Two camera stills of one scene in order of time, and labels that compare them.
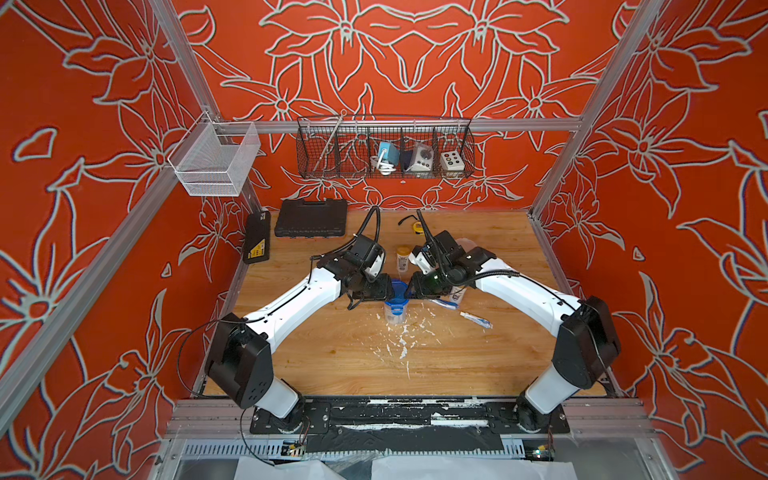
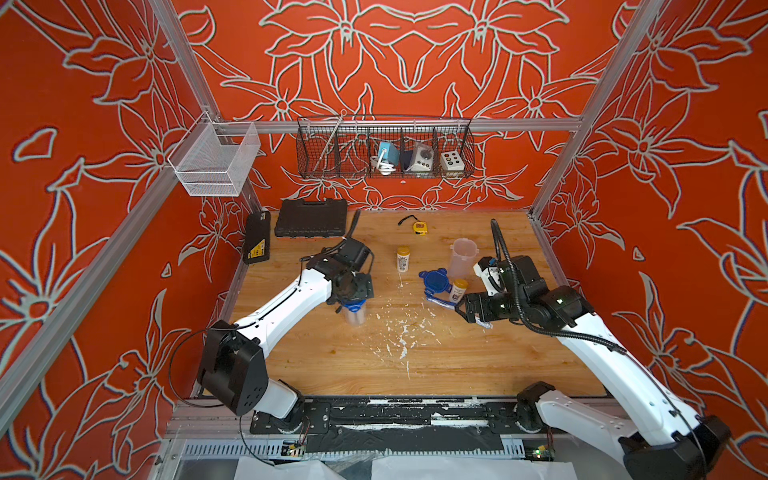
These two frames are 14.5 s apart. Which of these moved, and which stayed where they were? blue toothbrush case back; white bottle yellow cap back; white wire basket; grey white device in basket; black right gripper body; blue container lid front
Moved: black right gripper body; blue container lid front
Stayed: white bottle yellow cap back; white wire basket; blue toothbrush case back; grey white device in basket
